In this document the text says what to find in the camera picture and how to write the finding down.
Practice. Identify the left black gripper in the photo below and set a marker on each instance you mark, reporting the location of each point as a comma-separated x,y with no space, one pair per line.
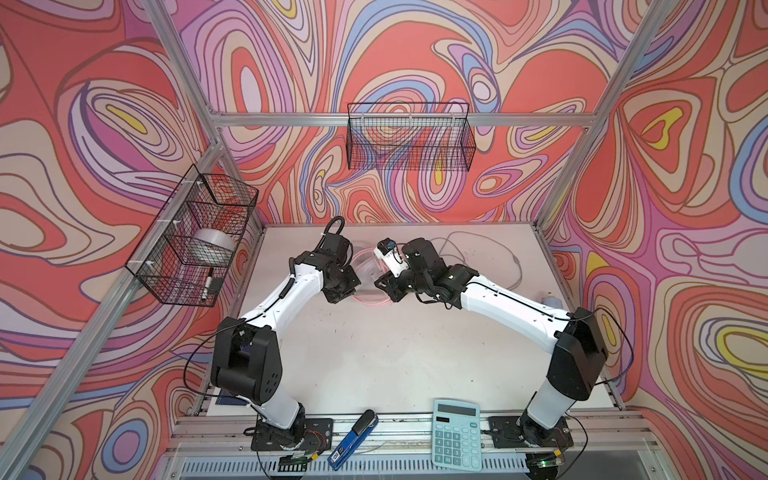
353,282

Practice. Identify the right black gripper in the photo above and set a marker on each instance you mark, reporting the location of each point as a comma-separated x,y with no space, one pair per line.
390,287

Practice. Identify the pink cat-ear headphones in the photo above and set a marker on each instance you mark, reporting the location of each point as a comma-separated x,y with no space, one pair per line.
368,269

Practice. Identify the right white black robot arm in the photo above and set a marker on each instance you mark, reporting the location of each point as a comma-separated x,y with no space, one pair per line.
572,339

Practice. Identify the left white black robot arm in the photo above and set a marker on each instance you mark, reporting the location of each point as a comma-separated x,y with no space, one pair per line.
246,360

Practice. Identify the grey tape roll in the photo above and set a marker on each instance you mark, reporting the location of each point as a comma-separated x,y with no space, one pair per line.
211,247

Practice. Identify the black marker in basket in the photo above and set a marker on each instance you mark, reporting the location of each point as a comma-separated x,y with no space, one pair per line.
207,284

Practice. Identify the teal calculator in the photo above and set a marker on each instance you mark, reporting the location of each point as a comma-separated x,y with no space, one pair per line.
456,435

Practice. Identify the blue black stapler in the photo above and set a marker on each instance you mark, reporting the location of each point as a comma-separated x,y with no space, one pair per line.
359,432

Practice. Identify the dark blue booklet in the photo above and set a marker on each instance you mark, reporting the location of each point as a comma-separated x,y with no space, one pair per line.
229,399

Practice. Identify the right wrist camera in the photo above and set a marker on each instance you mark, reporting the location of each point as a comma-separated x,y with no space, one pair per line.
388,252

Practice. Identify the rear black wire basket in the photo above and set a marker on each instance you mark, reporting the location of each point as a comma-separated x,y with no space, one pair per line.
409,136

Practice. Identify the black wire basket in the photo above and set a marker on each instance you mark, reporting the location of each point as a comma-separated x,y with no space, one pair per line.
409,136
186,256

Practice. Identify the left black wire basket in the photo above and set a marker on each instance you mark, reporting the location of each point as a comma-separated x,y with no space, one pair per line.
186,256

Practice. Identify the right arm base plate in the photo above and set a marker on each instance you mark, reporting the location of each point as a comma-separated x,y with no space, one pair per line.
522,432

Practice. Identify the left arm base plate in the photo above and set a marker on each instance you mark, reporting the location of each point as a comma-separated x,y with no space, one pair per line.
309,435

